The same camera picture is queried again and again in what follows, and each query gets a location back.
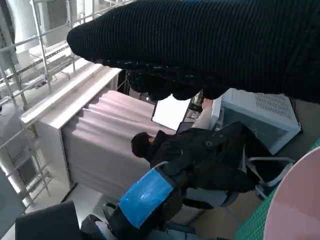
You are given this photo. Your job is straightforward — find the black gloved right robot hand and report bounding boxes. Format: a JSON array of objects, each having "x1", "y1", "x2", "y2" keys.
[{"x1": 66, "y1": 0, "x2": 320, "y2": 102}]

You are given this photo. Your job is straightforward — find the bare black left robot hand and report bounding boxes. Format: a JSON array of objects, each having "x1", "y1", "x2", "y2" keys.
[{"x1": 107, "y1": 159, "x2": 198, "y2": 233}]

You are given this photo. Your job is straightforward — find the pink bowl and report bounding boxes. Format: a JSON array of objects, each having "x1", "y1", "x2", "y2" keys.
[{"x1": 266, "y1": 146, "x2": 320, "y2": 240}]

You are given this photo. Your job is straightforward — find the seated person in black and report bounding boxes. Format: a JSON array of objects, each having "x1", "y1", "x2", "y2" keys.
[{"x1": 131, "y1": 98, "x2": 283, "y2": 193}]

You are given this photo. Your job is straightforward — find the white cabinet with curtain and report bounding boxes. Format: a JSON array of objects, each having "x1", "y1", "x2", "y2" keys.
[{"x1": 19, "y1": 67, "x2": 176, "y2": 201}]

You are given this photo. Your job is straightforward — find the large white mesh cabinet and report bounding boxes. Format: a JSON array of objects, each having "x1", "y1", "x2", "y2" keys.
[{"x1": 212, "y1": 88, "x2": 302, "y2": 156}]

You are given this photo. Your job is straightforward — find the green cutting mat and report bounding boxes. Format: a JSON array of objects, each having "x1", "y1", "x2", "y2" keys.
[{"x1": 233, "y1": 137, "x2": 320, "y2": 240}]

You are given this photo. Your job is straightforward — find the grey chair with person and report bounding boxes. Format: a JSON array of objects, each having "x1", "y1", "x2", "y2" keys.
[{"x1": 169, "y1": 149, "x2": 296, "y2": 208}]

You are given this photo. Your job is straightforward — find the white pipe lattice frame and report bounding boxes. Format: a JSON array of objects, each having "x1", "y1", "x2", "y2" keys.
[{"x1": 0, "y1": 0, "x2": 136, "y2": 208}]

